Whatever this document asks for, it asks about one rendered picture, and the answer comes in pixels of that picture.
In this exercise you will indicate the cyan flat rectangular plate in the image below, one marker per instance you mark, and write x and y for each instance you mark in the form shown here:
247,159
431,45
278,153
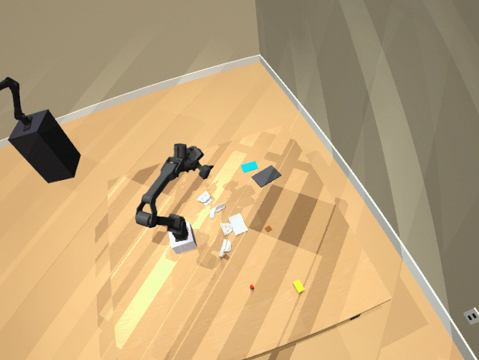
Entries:
249,166

